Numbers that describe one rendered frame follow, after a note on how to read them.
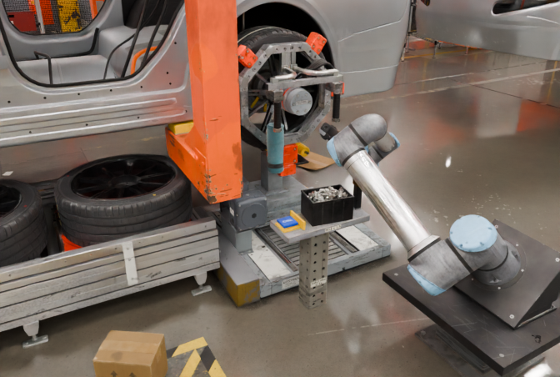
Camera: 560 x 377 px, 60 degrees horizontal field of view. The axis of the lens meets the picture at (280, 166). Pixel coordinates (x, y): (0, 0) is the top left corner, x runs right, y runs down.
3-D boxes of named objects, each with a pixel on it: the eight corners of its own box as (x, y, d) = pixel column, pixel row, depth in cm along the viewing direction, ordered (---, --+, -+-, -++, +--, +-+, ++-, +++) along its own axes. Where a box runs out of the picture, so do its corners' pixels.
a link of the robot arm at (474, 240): (516, 253, 177) (500, 231, 167) (477, 280, 181) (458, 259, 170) (491, 226, 189) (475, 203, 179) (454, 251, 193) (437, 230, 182)
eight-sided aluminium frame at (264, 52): (323, 133, 284) (327, 38, 263) (329, 137, 279) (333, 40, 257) (237, 149, 261) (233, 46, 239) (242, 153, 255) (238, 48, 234)
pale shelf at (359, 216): (348, 205, 236) (348, 199, 235) (370, 220, 222) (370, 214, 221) (269, 226, 218) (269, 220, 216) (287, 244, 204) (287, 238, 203)
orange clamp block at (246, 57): (252, 55, 247) (240, 43, 242) (259, 58, 241) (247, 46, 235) (243, 66, 247) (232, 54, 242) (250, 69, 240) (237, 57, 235)
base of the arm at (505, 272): (532, 257, 183) (523, 245, 177) (498, 295, 183) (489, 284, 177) (491, 233, 198) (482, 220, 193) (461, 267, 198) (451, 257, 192)
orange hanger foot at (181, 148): (195, 149, 277) (191, 89, 263) (231, 183, 235) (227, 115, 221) (167, 154, 270) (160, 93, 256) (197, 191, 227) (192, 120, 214)
